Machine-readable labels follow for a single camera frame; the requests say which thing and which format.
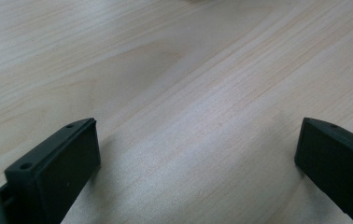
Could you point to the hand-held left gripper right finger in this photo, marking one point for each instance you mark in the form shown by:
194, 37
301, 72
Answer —
339, 165

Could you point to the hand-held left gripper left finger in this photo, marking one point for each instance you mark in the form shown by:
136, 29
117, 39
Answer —
56, 174

